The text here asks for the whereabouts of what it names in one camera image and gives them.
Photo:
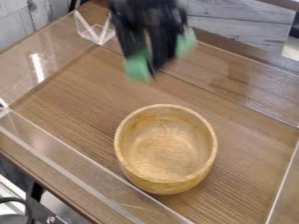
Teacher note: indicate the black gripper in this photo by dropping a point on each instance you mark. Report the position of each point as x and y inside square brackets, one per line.
[165, 16]

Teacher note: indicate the green rectangular block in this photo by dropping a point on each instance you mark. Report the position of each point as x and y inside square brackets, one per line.
[138, 69]

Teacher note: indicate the clear acrylic tray wall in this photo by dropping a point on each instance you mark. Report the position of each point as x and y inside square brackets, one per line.
[69, 96]

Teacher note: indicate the brown wooden bowl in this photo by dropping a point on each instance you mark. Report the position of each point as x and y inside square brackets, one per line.
[166, 147]

